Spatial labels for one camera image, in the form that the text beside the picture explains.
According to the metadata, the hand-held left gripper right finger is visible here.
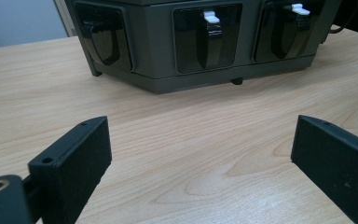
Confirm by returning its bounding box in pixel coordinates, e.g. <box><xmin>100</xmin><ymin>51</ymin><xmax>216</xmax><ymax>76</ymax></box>
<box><xmin>290</xmin><ymin>114</ymin><xmax>358</xmax><ymax>224</ymax></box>

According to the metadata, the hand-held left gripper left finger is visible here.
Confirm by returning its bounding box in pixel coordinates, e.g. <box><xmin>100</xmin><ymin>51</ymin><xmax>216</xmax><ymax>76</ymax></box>
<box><xmin>27</xmin><ymin>116</ymin><xmax>113</xmax><ymax>224</ymax></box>

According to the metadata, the dark grey corner rack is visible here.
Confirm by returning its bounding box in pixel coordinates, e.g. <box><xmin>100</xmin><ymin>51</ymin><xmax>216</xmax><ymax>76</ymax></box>
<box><xmin>63</xmin><ymin>0</ymin><xmax>344</xmax><ymax>95</ymax></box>

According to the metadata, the white panel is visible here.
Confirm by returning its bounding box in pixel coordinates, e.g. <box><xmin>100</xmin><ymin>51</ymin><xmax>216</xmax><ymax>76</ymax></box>
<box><xmin>0</xmin><ymin>0</ymin><xmax>69</xmax><ymax>51</ymax></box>

